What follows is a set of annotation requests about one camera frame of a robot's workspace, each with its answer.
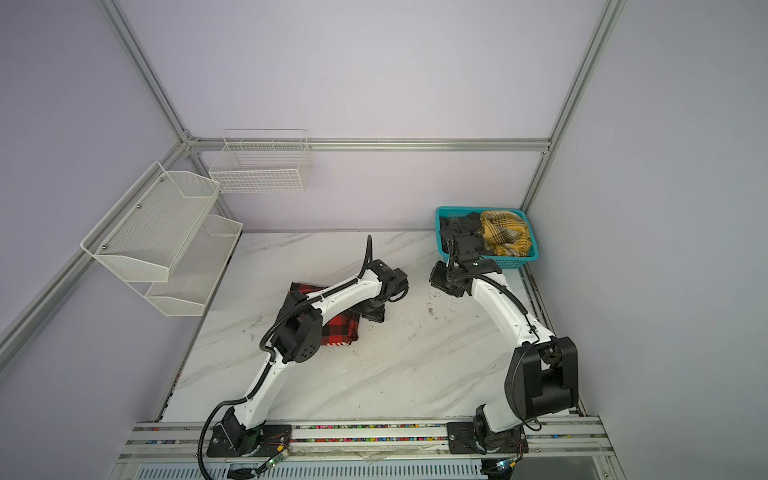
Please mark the dark grey shirt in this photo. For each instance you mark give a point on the dark grey shirt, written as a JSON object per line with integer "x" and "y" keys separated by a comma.
{"x": 444, "y": 230}

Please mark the teal plastic basket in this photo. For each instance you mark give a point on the teal plastic basket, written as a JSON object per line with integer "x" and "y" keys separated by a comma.
{"x": 503, "y": 262}

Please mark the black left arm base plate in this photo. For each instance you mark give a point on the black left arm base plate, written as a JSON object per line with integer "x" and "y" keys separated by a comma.
{"x": 260, "y": 442}

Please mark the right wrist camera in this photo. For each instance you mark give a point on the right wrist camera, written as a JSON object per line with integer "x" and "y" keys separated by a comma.
{"x": 466, "y": 243}

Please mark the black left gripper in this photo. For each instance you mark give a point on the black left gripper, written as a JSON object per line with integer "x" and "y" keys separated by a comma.
{"x": 377, "y": 315}

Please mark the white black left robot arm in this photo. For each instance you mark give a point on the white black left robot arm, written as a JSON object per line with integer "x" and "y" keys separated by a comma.
{"x": 296, "y": 336}

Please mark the white wire basket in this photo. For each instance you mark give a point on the white wire basket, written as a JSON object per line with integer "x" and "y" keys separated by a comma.
{"x": 263, "y": 161}

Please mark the yellow plaid shirt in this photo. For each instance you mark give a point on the yellow plaid shirt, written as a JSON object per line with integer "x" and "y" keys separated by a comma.
{"x": 505, "y": 234}

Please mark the red black plaid shirt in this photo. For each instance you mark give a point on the red black plaid shirt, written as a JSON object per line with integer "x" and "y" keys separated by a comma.
{"x": 341, "y": 330}

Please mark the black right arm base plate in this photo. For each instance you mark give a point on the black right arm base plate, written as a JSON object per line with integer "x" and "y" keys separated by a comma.
{"x": 462, "y": 439}

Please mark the aluminium mounting rail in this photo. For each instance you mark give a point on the aluminium mounting rail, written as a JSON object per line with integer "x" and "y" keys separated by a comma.
{"x": 372, "y": 441}

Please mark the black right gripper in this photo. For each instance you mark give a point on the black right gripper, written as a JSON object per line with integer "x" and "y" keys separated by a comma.
{"x": 435, "y": 280}

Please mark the white mesh lower shelf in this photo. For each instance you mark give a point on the white mesh lower shelf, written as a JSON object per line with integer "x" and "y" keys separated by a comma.
{"x": 192, "y": 283}

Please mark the aluminium frame profile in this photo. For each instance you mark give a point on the aluminium frame profile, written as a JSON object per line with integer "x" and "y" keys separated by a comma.
{"x": 39, "y": 312}

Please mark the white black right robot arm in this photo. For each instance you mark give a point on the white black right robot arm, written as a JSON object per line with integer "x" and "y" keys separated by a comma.
{"x": 542, "y": 378}

